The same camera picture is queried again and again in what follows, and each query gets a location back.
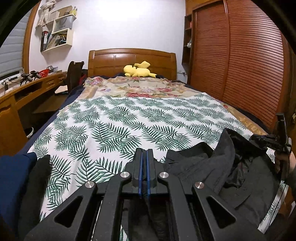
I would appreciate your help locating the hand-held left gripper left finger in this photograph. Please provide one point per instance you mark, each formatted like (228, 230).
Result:
(137, 171)

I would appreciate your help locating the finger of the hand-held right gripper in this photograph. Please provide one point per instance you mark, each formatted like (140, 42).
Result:
(261, 137)
(266, 144)

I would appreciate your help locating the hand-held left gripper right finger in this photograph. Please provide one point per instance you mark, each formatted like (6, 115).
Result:
(153, 171)

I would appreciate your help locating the black jacket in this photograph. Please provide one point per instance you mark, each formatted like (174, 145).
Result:
(208, 166)

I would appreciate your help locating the person's right hand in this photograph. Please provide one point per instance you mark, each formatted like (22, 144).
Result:
(291, 162)

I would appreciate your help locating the leaf-print blanket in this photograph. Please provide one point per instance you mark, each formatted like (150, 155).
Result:
(115, 120)

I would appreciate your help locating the wooden louvred wardrobe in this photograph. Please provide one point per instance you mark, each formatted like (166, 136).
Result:
(242, 58)

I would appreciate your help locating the floral blanket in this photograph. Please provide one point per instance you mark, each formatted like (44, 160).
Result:
(138, 85)

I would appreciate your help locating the yellow plush toy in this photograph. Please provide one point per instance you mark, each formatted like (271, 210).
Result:
(136, 70)

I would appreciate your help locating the folded black garment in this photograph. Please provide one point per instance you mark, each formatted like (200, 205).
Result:
(34, 185)

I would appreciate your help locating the wooden bed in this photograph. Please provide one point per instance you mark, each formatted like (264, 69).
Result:
(115, 60)

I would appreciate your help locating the waste bin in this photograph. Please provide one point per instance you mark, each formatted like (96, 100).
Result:
(29, 132)

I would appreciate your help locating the small white object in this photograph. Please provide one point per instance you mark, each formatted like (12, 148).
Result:
(189, 44)

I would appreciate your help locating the dark desk chair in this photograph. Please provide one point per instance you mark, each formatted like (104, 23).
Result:
(74, 69)

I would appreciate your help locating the folded navy garment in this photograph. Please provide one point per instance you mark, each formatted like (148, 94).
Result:
(11, 185)

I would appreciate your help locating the wooden open shelf unit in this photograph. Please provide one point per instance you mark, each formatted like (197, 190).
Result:
(186, 27)

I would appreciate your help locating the grey container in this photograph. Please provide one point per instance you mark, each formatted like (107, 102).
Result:
(50, 68)

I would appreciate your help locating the red plastic basket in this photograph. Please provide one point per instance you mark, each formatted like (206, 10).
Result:
(43, 73)

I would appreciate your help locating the wooden desk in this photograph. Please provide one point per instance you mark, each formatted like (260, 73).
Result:
(9, 115)

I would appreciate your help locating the spare black gripper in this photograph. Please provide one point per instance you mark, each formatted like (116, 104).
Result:
(34, 74)
(25, 78)

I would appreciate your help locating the stack of books and papers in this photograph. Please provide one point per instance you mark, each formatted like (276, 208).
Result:
(56, 41)

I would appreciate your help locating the black charger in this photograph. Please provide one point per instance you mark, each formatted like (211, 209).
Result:
(5, 86)

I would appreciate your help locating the black binders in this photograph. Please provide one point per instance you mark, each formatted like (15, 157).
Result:
(44, 41)

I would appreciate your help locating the grey paper bag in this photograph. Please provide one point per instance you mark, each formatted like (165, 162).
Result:
(62, 23)

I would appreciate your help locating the grey window blind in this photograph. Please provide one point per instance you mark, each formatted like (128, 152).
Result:
(11, 53)

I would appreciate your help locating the tied beige curtain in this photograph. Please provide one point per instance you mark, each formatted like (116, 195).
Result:
(46, 14)

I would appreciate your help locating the white wall shelf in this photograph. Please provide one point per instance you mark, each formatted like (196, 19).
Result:
(69, 39)

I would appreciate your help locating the wooden window frame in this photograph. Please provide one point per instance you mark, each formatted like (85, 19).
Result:
(27, 46)

